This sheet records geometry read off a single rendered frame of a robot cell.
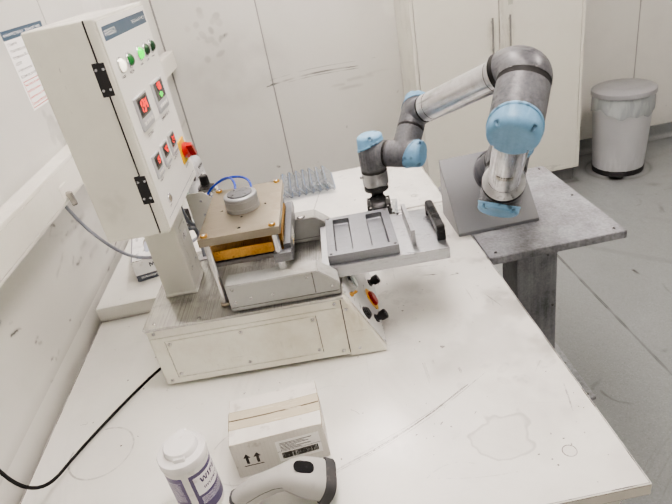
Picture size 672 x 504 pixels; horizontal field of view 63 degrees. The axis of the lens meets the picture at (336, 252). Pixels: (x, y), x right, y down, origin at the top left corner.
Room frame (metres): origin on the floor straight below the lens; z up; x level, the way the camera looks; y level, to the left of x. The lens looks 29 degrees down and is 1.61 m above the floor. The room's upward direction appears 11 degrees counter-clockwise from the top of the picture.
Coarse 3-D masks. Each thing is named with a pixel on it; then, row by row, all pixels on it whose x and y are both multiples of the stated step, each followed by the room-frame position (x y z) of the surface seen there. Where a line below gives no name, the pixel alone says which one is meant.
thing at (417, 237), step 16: (400, 224) 1.23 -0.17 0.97; (416, 224) 1.21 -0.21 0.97; (432, 224) 1.20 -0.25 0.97; (400, 240) 1.15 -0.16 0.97; (416, 240) 1.14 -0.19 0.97; (432, 240) 1.12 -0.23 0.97; (384, 256) 1.09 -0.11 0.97; (400, 256) 1.08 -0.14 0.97; (416, 256) 1.08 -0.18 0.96; (432, 256) 1.08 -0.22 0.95; (448, 256) 1.08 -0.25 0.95; (352, 272) 1.09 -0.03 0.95
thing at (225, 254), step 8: (248, 240) 1.13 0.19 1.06; (256, 240) 1.12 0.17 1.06; (264, 240) 1.11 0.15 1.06; (280, 240) 1.10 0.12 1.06; (216, 248) 1.12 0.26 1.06; (224, 248) 1.11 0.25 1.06; (232, 248) 1.11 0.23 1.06; (240, 248) 1.10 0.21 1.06; (248, 248) 1.10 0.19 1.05; (256, 248) 1.10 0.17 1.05; (264, 248) 1.10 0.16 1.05; (272, 248) 1.10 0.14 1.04; (216, 256) 1.11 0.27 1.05; (224, 256) 1.10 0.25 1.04; (232, 256) 1.10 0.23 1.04; (240, 256) 1.10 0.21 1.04; (248, 256) 1.11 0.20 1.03; (256, 256) 1.10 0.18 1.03; (264, 256) 1.10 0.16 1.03; (272, 256) 1.10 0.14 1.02; (224, 264) 1.11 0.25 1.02
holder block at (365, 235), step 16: (384, 208) 1.29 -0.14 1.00; (336, 224) 1.28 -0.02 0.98; (352, 224) 1.23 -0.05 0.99; (368, 224) 1.25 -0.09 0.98; (384, 224) 1.21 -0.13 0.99; (336, 240) 1.19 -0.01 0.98; (352, 240) 1.15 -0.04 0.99; (368, 240) 1.14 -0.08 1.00; (384, 240) 1.15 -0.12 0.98; (336, 256) 1.10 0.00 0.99; (352, 256) 1.10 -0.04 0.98; (368, 256) 1.09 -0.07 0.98
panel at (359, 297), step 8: (344, 280) 1.11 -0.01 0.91; (360, 280) 1.22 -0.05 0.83; (344, 288) 1.07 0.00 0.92; (360, 288) 1.18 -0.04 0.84; (368, 288) 1.24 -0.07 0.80; (352, 296) 1.07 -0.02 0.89; (360, 296) 1.13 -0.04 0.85; (368, 296) 1.18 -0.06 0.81; (376, 296) 1.25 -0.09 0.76; (360, 304) 1.09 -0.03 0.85; (368, 304) 1.14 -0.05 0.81; (360, 312) 1.05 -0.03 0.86; (376, 312) 1.15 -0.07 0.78; (368, 320) 1.05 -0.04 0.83; (376, 328) 1.06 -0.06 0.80; (384, 336) 1.07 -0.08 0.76
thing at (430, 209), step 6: (426, 204) 1.24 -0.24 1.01; (432, 204) 1.23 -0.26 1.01; (426, 210) 1.24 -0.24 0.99; (432, 210) 1.19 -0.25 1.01; (432, 216) 1.17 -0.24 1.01; (438, 216) 1.16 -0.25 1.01; (432, 222) 1.16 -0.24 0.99; (438, 222) 1.13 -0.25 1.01; (438, 228) 1.11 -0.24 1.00; (444, 228) 1.11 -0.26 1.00; (438, 234) 1.11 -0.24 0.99; (444, 234) 1.11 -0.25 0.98; (438, 240) 1.11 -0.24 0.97
